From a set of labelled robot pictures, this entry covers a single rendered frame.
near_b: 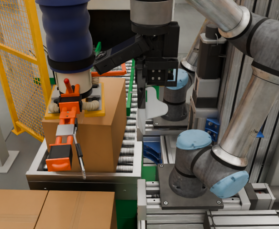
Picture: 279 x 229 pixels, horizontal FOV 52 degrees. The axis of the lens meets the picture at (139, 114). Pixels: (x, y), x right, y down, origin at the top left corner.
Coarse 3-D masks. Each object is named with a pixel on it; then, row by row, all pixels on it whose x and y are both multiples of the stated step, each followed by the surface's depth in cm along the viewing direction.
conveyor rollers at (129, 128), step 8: (128, 64) 331; (128, 72) 316; (128, 80) 294; (128, 88) 286; (136, 88) 286; (136, 96) 270; (136, 104) 256; (136, 112) 248; (128, 120) 233; (128, 128) 225; (128, 136) 218; (128, 144) 210; (120, 152) 203; (128, 152) 203; (120, 160) 195; (128, 160) 195; (120, 168) 188; (128, 168) 188
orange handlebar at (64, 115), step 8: (96, 72) 150; (112, 72) 151; (120, 72) 151; (64, 112) 117; (72, 112) 117; (64, 120) 114; (72, 120) 113; (72, 144) 102; (56, 168) 92; (64, 168) 92
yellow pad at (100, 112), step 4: (100, 84) 164; (100, 88) 160; (100, 92) 156; (104, 92) 158; (100, 96) 152; (104, 96) 154; (88, 100) 149; (92, 100) 146; (100, 100) 149; (104, 100) 150; (100, 104) 146; (104, 104) 147; (100, 108) 142; (104, 108) 144; (88, 112) 140; (92, 112) 140; (96, 112) 140; (100, 112) 140; (104, 112) 140; (88, 116) 140; (92, 116) 140
